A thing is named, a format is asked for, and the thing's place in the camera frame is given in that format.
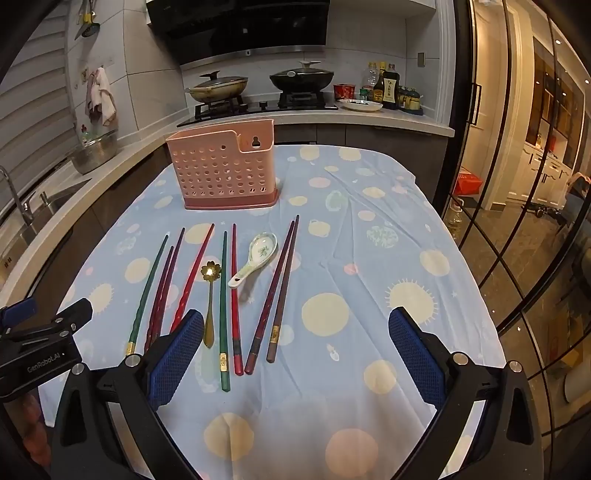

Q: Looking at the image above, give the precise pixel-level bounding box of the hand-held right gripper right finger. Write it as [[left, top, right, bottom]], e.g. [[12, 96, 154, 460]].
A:
[[389, 307, 544, 480]]

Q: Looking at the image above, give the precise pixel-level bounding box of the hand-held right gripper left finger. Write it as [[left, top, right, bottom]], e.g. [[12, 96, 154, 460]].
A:
[[51, 309, 206, 480]]

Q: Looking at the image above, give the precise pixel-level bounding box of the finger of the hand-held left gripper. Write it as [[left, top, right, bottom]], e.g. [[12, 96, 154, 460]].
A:
[[0, 298, 94, 344], [0, 296, 38, 329]]

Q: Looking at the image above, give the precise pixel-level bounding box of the gold flower spoon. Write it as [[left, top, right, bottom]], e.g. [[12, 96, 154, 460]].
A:
[[202, 261, 222, 349]]

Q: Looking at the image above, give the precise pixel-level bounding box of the dark red chopstick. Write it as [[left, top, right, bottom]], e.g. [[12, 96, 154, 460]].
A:
[[144, 246, 175, 355], [152, 227, 186, 347]]

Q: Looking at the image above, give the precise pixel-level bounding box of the green chopstick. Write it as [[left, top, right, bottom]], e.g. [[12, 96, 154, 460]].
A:
[[126, 234, 169, 357], [218, 231, 232, 393]]

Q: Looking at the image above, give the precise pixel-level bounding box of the red spiral chopstick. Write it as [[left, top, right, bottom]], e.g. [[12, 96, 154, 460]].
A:
[[170, 223, 216, 334]]

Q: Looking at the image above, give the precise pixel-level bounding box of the brown chopstick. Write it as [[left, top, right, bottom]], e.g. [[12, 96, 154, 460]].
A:
[[266, 215, 301, 363]]

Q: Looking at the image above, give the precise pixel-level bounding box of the white ceramic soup spoon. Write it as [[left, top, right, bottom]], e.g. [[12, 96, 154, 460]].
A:
[[228, 232, 279, 289]]

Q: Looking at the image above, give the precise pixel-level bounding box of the pink perforated utensil holder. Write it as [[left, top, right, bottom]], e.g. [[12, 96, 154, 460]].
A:
[[166, 119, 281, 212]]

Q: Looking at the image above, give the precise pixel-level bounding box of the steel faucet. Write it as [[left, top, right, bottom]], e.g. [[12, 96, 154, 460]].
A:
[[0, 166, 35, 227]]

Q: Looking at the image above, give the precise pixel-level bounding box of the steel sink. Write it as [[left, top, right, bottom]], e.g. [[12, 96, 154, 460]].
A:
[[0, 178, 93, 259]]

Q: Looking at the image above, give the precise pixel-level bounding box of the oil bottle on floor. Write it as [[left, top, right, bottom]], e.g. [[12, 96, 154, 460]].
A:
[[445, 205, 465, 241]]

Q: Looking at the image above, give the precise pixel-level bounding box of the steel colander bowl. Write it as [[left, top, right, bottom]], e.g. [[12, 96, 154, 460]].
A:
[[69, 129, 120, 175]]

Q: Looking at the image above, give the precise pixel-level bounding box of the blue printed tablecloth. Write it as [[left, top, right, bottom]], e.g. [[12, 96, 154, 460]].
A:
[[37, 144, 506, 480]]

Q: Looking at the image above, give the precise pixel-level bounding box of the black-framed glass sliding door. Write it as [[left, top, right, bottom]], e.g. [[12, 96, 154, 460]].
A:
[[434, 0, 591, 480]]

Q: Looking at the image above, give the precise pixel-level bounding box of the red box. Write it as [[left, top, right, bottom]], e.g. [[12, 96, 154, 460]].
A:
[[452, 170, 483, 197]]

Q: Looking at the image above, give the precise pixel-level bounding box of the window blind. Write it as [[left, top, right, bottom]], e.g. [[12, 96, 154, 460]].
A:
[[0, 28, 77, 195]]

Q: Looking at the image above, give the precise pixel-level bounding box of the white hanging cloth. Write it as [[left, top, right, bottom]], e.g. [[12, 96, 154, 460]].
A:
[[95, 67, 117, 126]]

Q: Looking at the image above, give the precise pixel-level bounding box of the pink hanging cloth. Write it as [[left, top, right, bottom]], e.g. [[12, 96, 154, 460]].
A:
[[85, 69, 105, 121]]

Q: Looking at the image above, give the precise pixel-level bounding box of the white sideboard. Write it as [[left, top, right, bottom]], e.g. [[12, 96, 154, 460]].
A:
[[522, 138, 578, 195]]

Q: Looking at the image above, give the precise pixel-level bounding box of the condiment jar set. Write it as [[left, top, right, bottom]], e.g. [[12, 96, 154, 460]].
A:
[[398, 85, 424, 115]]

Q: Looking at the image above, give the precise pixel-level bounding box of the white plate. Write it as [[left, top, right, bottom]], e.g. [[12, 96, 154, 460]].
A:
[[339, 98, 384, 112]]

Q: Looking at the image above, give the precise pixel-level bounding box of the black gas stove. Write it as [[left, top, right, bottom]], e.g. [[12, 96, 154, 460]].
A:
[[177, 97, 340, 128]]

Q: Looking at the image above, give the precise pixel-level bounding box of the beige wok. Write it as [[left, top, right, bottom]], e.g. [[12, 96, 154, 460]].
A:
[[185, 82, 249, 104]]

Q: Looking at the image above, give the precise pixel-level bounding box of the black-capped dark sauce bottle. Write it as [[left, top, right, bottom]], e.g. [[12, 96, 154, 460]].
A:
[[382, 64, 400, 110]]

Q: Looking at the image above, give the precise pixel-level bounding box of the yellow-capped sauce bottle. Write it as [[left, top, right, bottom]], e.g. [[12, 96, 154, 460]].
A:
[[373, 61, 389, 103]]

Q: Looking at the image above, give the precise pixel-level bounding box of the black wok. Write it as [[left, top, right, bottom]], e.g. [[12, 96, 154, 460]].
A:
[[269, 71, 334, 94]]

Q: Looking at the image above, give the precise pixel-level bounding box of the black range hood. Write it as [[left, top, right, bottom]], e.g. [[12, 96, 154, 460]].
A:
[[146, 0, 331, 65]]

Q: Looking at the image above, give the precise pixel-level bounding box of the glass lid black handle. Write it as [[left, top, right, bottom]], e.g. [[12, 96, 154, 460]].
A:
[[193, 70, 247, 89]]

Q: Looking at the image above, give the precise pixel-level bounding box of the glass lid grey handle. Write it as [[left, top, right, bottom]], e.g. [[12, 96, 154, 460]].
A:
[[272, 60, 331, 78]]

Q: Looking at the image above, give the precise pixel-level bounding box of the white wall cabinet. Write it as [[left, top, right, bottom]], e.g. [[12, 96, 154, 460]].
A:
[[330, 0, 439, 21]]

